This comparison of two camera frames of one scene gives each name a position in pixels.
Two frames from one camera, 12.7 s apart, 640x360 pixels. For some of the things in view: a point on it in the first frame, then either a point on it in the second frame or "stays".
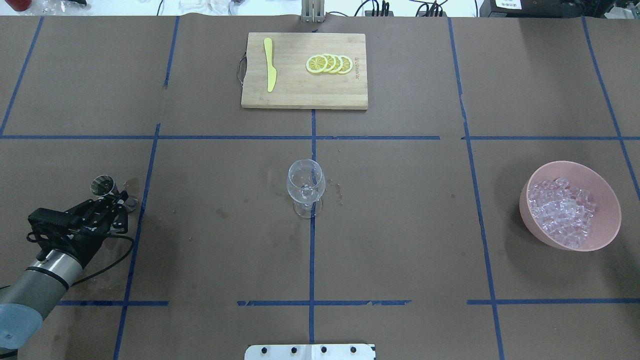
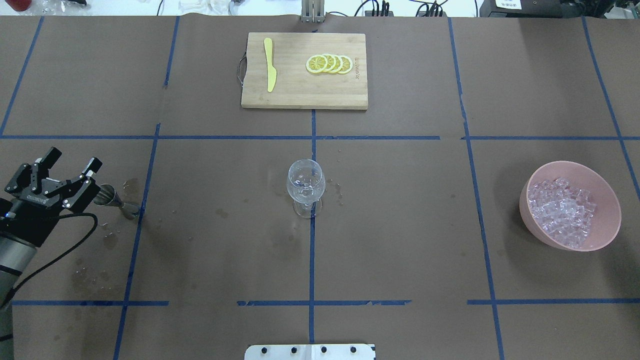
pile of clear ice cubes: x=563 y=212 stays
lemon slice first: x=316 y=63 stays
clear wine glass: x=306 y=182 stays
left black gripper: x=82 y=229 -> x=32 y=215
